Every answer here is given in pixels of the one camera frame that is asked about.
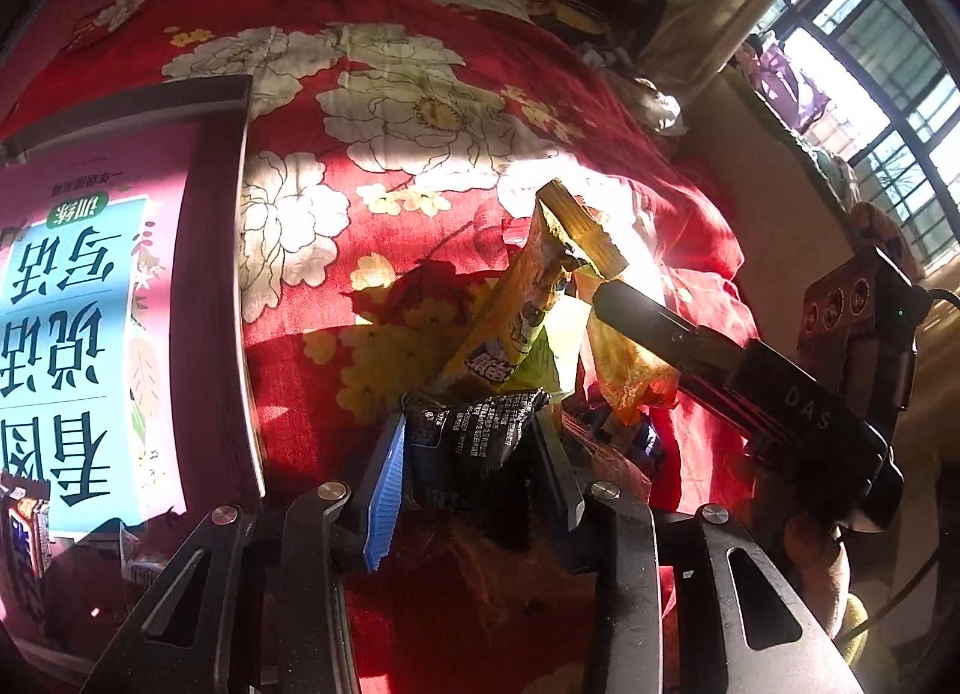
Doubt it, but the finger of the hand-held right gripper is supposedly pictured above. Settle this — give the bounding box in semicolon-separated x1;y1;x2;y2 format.
592;280;752;385
677;371;760;441

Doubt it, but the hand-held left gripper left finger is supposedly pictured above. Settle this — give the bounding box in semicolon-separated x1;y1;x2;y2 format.
79;409;410;694

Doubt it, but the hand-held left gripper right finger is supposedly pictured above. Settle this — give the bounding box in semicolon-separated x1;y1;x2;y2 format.
529;409;863;694

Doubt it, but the orange snack packet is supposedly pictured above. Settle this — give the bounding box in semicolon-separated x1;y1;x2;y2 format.
534;178;680;429

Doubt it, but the black snack packet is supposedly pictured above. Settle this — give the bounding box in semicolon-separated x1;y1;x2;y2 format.
401;386;554;554

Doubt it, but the dark metal tray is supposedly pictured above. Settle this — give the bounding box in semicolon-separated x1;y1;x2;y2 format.
0;74;267;541

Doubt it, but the person's right hand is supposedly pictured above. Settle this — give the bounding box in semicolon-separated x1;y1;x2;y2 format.
786;512;851;636

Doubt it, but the blue snack packet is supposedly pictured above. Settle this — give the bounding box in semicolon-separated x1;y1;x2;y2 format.
598;410;667;486

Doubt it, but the light green snack packet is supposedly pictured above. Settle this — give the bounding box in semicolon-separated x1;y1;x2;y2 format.
517;295;587;396

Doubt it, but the yellow snack packet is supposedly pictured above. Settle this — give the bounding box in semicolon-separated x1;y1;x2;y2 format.
439;202;592;396

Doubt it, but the red white snack packet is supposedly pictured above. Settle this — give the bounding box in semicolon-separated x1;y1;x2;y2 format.
495;214;535;252

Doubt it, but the grey crumpled cloth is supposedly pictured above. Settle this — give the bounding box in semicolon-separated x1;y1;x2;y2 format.
621;73;689;137

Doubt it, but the purple hanging garment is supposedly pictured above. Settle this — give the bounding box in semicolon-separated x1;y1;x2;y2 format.
739;34;835;134

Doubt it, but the red floral blanket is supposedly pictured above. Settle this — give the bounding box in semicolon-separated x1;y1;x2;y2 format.
0;0;766;694

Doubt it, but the beige curtain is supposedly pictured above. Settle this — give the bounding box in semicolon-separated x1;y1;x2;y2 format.
643;0;835;91

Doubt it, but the barred window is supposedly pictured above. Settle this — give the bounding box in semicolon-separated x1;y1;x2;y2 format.
750;0;960;276

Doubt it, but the pink book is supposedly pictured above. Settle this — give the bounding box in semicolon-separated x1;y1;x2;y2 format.
0;122;202;537

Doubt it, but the black cable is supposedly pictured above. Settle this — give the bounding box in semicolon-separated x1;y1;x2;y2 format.
844;514;957;654

